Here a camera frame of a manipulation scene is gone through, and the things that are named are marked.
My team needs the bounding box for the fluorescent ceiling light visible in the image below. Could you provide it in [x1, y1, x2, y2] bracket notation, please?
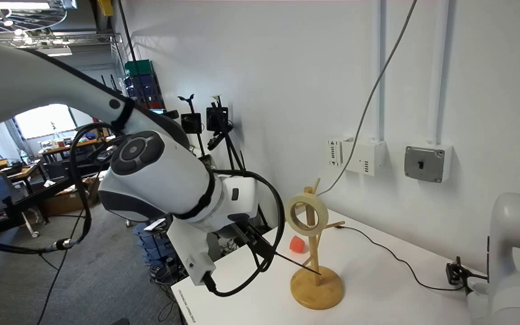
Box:
[0, 0, 55, 15]

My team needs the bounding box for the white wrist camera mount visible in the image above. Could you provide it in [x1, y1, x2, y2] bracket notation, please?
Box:
[169, 217, 219, 288]

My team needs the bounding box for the wooden mug tree stand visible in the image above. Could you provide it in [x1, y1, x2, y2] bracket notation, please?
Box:
[288, 178, 347, 313]

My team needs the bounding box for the orange plastic cup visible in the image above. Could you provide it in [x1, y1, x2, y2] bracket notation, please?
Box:
[288, 235, 308, 255]

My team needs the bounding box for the large white wall box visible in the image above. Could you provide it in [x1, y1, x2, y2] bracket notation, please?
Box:
[347, 138, 391, 179]

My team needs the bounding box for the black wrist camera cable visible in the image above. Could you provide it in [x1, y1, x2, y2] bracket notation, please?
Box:
[201, 169, 290, 299]

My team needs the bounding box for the thin black cable with plug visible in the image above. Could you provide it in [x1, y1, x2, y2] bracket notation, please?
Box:
[335, 225, 456, 293]

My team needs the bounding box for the black connector block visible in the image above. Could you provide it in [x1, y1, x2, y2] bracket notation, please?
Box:
[445, 257, 492, 297]

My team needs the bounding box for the thick black robot hose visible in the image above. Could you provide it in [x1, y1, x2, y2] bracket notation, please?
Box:
[0, 123, 125, 255]

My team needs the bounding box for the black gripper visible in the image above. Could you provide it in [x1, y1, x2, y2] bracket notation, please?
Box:
[227, 216, 279, 272]

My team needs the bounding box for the blue storage bin shelf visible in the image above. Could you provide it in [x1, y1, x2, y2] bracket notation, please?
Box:
[122, 58, 167, 116]

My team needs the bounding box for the small labelled white wall box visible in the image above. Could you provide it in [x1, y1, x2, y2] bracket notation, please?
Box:
[328, 140, 358, 170]

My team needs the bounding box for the grey hanging cable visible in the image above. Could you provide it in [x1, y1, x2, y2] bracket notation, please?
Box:
[317, 0, 422, 201]

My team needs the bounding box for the white wall conduit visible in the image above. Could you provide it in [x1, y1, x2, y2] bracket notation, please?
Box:
[378, 0, 391, 143]
[432, 0, 459, 147]

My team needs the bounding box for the beige masking tape roll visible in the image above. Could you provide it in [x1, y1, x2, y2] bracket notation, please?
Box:
[288, 192, 331, 237]

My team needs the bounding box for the yellow overhead fixture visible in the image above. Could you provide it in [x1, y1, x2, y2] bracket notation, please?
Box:
[97, 0, 118, 19]

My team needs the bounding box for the brown cardboard box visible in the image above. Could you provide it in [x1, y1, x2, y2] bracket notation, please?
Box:
[42, 176, 104, 219]

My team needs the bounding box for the blue equipment crate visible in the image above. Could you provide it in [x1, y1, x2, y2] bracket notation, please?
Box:
[136, 225, 176, 277]

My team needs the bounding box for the black wall corner cable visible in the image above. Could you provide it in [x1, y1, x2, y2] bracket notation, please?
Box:
[116, 0, 140, 64]

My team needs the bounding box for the grey wall junction box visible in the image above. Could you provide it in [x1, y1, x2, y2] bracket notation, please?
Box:
[403, 143, 456, 185]

